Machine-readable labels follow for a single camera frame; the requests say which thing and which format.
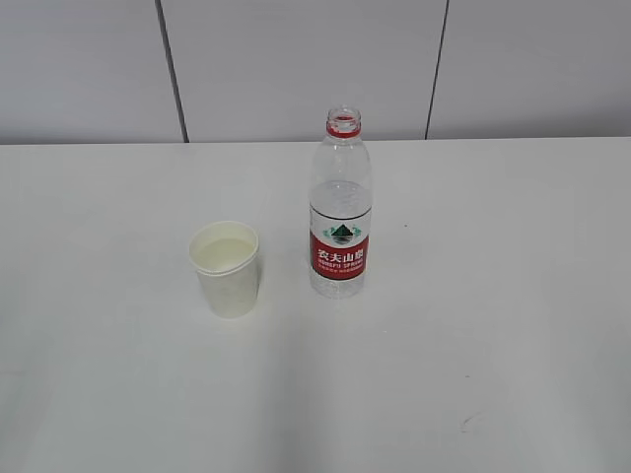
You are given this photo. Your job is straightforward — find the white paper cup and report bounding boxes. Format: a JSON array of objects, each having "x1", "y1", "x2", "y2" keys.
[{"x1": 188, "y1": 221, "x2": 259, "y2": 319}]

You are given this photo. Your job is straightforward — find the clear water bottle red label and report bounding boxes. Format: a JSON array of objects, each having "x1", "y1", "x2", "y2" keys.
[{"x1": 309, "y1": 105, "x2": 373, "y2": 299}]

